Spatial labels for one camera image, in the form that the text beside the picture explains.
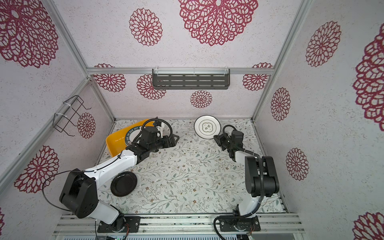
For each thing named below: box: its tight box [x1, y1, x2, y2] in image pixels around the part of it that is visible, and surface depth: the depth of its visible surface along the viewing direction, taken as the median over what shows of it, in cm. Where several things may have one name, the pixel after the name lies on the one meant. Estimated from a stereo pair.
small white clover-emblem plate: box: [194, 115, 222, 140], surface depth 99 cm
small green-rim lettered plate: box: [125, 126, 143, 146], surface depth 107 cm
